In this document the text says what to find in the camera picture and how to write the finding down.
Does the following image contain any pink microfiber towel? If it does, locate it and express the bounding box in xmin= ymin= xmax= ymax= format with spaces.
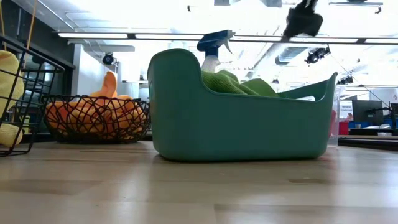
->
xmin=328 ymin=109 xmax=337 ymax=138

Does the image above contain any black ceiling track light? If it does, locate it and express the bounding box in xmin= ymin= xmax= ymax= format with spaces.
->
xmin=305 ymin=45 xmax=331 ymax=65

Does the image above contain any square black wire basket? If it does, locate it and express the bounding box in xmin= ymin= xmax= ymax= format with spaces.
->
xmin=0 ymin=34 xmax=65 ymax=157

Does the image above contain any green plastic basket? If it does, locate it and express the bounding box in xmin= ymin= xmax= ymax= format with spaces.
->
xmin=147 ymin=48 xmax=338 ymax=162

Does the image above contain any clear plastic container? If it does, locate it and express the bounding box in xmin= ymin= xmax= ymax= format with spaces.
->
xmin=328 ymin=85 xmax=346 ymax=147

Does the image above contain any black computer monitor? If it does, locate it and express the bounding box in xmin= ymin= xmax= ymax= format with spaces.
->
xmin=352 ymin=99 xmax=384 ymax=126

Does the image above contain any red bin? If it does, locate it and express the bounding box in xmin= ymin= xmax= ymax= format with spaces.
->
xmin=338 ymin=121 xmax=351 ymax=136

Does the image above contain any round black wire basket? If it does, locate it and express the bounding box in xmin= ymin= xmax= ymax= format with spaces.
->
xmin=41 ymin=94 xmax=152 ymax=145

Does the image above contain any long ceiling light bar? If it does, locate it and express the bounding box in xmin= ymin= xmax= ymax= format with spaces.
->
xmin=57 ymin=31 xmax=398 ymax=45

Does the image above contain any yellow microfiber towel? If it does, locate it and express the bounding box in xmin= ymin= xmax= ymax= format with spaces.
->
xmin=0 ymin=50 xmax=25 ymax=118
xmin=0 ymin=123 xmax=24 ymax=148

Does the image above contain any small black ceiling lamp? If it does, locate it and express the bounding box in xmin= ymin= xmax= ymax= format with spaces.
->
xmin=336 ymin=74 xmax=354 ymax=85

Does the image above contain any white sign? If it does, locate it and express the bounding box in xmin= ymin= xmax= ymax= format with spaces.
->
xmin=339 ymin=101 xmax=354 ymax=121

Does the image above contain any black background table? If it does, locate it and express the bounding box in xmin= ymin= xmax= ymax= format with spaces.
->
xmin=338 ymin=134 xmax=398 ymax=149

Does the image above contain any white blue spray bottle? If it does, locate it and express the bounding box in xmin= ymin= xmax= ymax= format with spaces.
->
xmin=196 ymin=29 xmax=236 ymax=74

